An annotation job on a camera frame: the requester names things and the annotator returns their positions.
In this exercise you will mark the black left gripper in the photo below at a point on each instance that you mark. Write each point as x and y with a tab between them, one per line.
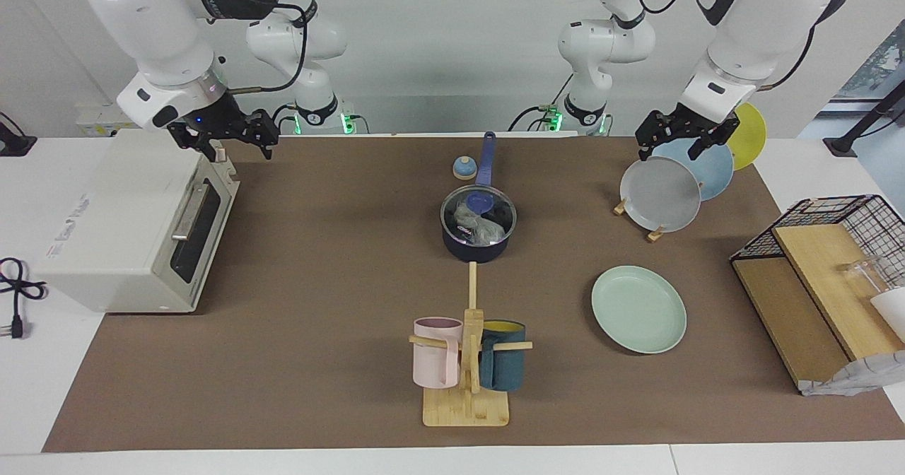
689	123

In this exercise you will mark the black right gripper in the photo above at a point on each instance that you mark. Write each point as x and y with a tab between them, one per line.
223	123

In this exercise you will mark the glass lid blue knob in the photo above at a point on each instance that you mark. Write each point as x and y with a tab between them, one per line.
483	201

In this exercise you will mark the white vermicelli bundle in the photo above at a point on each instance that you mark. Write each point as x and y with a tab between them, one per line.
470	224

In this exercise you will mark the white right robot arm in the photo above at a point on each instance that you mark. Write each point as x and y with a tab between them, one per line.
162	30

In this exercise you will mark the light blue plate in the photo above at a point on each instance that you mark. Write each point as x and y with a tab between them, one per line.
714	171

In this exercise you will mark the yellow plate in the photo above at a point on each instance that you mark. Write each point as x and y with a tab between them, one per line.
751	136

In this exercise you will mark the grey plate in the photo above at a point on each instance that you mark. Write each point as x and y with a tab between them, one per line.
661	196

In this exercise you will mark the wooden plate rack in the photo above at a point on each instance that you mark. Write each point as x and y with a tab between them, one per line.
656	235

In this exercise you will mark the light green plate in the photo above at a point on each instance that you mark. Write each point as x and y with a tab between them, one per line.
640	309

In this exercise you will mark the beige toaster oven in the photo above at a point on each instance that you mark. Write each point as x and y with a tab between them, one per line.
120	220

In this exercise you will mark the black monitor stand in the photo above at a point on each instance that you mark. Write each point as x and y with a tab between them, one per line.
841	144

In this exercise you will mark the black desk clamp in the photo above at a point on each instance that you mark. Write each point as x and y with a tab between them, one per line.
14	146

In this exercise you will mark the clear glass cup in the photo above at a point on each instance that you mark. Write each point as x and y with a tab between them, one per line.
866	277

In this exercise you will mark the brown table mat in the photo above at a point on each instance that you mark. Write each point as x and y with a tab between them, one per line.
318	390

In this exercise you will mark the white cup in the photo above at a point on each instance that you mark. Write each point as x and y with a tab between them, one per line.
892	312

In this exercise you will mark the dark teal mug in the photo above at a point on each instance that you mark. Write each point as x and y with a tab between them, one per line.
503	362

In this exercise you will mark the white patterned cloth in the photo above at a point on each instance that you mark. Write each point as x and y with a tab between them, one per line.
855	376

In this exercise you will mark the pink mug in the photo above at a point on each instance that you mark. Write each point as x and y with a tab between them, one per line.
437	362

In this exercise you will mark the wooden mug tree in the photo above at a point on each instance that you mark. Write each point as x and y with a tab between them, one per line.
466	408

